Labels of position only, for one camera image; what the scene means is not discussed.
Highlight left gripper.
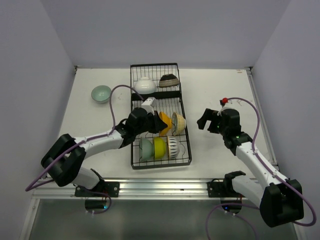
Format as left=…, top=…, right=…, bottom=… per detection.
left=134, top=109, right=167, bottom=135

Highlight orange yellow bowl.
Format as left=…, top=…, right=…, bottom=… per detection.
left=159, top=111, right=172, bottom=137

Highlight white bowl yellow sun dots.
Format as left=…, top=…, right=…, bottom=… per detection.
left=171, top=112, right=187, bottom=136

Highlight pale green celadon bowl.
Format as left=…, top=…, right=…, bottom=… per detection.
left=91, top=85, right=112, bottom=104

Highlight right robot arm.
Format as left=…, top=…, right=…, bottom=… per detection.
left=197, top=108, right=304, bottom=228

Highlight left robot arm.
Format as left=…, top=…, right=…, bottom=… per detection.
left=41, top=107, right=168, bottom=197

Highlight lime yellow bowl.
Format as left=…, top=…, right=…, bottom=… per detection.
left=153, top=137, right=166, bottom=160

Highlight white black striped bowl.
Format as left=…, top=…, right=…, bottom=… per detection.
left=166, top=136, right=180, bottom=159

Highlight white ceramic bowl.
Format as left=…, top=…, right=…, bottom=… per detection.
left=134, top=76, right=157, bottom=95

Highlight dark patterned bowl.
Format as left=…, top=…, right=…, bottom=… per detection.
left=158, top=73, right=180, bottom=88

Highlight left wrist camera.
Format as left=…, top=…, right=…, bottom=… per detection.
left=141, top=97, right=158, bottom=115

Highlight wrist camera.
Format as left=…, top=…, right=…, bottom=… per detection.
left=219, top=97, right=237, bottom=111
left=141, top=97, right=158, bottom=115

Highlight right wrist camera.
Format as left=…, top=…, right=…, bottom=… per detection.
left=219, top=97, right=237, bottom=111

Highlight black wire dish rack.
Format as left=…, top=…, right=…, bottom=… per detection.
left=130, top=63, right=192, bottom=170

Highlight aluminium mounting rail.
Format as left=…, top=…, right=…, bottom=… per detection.
left=31, top=177, right=261, bottom=200

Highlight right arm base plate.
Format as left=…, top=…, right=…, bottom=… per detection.
left=206, top=178, right=240, bottom=198

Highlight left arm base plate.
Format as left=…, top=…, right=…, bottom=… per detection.
left=74, top=181, right=120, bottom=198

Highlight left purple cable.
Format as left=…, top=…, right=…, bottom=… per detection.
left=24, top=84, right=145, bottom=215

